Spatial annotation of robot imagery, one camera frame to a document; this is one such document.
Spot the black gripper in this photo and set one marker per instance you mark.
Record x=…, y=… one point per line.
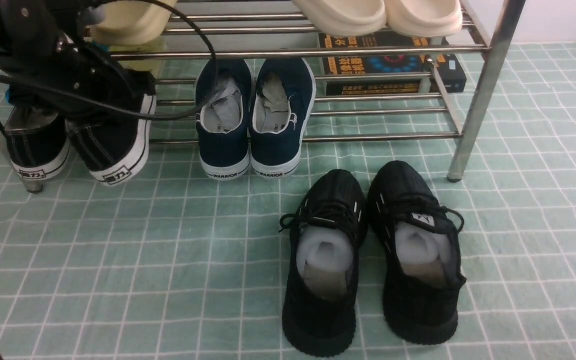
x=76, y=79

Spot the black canvas sneaker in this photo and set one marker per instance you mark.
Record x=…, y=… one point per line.
x=37, y=143
x=115, y=148

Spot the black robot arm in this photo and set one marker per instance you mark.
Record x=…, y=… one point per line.
x=41, y=17

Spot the navy slip-on shoe left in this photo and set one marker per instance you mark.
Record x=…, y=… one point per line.
x=223, y=122

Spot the navy slip-on shoe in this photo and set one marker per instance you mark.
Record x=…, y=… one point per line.
x=223, y=122
x=285, y=94

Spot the navy slip-on shoe right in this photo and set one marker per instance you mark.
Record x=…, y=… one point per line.
x=285, y=94

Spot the silver metal shoe rack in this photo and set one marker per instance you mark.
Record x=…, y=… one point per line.
x=493, y=51

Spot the yellow slipper right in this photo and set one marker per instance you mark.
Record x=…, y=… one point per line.
x=130, y=23

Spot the green checkered floor cloth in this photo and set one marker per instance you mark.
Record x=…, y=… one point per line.
x=175, y=266

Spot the black box with orange print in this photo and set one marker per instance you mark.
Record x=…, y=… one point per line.
x=393, y=67

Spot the cream slipper left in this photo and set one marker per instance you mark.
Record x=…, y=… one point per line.
x=344, y=18

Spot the cream slipper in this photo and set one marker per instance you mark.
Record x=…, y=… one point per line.
x=344, y=18
x=424, y=18

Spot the black knit sneaker left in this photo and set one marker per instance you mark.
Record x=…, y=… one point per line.
x=326, y=234

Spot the black knit sneaker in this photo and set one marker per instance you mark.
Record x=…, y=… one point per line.
x=423, y=257
x=326, y=234

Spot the cream slipper right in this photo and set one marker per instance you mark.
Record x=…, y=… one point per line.
x=424, y=18

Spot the black knit sneaker right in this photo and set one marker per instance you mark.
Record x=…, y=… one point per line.
x=423, y=257

